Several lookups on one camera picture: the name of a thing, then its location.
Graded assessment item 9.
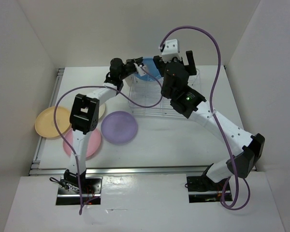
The blue plate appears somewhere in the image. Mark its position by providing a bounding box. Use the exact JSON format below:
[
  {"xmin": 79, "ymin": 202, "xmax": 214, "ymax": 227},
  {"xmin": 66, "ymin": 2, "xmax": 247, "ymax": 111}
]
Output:
[{"xmin": 135, "ymin": 57, "xmax": 161, "ymax": 81}]

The cream plate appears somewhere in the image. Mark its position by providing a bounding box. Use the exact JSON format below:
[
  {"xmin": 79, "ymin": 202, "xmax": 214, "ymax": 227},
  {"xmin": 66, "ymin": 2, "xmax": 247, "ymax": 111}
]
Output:
[{"xmin": 98, "ymin": 103, "xmax": 106, "ymax": 119}]

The purple plate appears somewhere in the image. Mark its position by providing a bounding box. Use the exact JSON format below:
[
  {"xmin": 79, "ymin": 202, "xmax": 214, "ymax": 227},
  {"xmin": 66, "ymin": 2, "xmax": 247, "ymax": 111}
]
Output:
[{"xmin": 101, "ymin": 111, "xmax": 138, "ymax": 145}]

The pink plate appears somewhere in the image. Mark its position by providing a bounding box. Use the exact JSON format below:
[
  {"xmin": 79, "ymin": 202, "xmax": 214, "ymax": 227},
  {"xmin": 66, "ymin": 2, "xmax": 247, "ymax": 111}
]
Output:
[{"xmin": 63, "ymin": 129, "xmax": 102, "ymax": 160}]

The yellow plate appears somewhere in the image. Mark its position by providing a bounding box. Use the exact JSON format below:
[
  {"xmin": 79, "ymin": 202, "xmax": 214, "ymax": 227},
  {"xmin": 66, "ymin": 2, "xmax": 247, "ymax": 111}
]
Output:
[{"xmin": 34, "ymin": 106, "xmax": 71, "ymax": 138}]

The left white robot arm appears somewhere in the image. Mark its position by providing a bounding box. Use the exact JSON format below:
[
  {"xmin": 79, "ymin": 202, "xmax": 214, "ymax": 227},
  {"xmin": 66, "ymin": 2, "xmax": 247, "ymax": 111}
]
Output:
[{"xmin": 64, "ymin": 57, "xmax": 144, "ymax": 193}]

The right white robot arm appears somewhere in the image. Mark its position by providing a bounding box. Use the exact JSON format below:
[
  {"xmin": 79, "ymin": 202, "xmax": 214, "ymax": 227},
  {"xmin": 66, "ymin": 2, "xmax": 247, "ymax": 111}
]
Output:
[{"xmin": 153, "ymin": 51, "xmax": 265, "ymax": 190}]

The white cutlery holder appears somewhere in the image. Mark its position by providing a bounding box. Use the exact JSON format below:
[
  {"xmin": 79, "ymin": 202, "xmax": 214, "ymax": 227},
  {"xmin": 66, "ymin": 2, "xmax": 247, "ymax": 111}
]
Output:
[{"xmin": 125, "ymin": 74, "xmax": 135, "ymax": 87}]

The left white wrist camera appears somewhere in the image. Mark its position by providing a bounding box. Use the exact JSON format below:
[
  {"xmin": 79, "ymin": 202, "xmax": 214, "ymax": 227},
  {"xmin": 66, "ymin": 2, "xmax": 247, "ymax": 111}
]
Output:
[{"xmin": 134, "ymin": 63, "xmax": 149, "ymax": 76}]

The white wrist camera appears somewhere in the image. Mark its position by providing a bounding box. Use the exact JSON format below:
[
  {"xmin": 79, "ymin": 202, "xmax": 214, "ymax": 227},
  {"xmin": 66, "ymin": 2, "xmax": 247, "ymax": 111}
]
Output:
[
  {"xmin": 134, "ymin": 63, "xmax": 149, "ymax": 76},
  {"xmin": 161, "ymin": 39, "xmax": 182, "ymax": 63}
]

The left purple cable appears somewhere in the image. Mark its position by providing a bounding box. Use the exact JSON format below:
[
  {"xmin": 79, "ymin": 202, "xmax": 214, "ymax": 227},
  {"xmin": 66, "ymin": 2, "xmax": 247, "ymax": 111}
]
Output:
[{"xmin": 54, "ymin": 69, "xmax": 165, "ymax": 215}]

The purple cable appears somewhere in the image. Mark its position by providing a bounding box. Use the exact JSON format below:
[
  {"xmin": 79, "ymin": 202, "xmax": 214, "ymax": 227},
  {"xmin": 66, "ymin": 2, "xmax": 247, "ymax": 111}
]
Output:
[
  {"xmin": 159, "ymin": 25, "xmax": 251, "ymax": 210},
  {"xmin": 54, "ymin": 69, "xmax": 165, "ymax": 215}
]

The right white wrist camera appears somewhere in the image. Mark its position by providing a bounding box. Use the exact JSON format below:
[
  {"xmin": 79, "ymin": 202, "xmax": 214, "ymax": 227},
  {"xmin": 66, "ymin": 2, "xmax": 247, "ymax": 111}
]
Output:
[{"xmin": 161, "ymin": 39, "xmax": 182, "ymax": 63}]

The white wire dish rack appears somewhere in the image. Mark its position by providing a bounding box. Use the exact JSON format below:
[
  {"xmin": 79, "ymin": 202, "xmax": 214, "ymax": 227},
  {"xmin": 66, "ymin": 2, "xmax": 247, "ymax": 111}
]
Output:
[{"xmin": 127, "ymin": 67, "xmax": 203, "ymax": 118}]

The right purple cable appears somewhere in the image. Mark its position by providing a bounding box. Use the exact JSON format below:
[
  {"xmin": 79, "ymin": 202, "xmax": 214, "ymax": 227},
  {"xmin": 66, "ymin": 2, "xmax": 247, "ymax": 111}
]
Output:
[{"xmin": 159, "ymin": 25, "xmax": 251, "ymax": 210}]

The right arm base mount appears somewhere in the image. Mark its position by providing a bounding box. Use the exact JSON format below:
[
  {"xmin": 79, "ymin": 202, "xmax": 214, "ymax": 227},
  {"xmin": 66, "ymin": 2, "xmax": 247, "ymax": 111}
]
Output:
[{"xmin": 185, "ymin": 176, "xmax": 227, "ymax": 203}]

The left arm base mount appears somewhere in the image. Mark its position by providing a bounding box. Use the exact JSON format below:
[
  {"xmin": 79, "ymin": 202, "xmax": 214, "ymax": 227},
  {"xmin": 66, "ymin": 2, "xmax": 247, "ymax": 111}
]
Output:
[{"xmin": 49, "ymin": 177, "xmax": 102, "ymax": 205}]

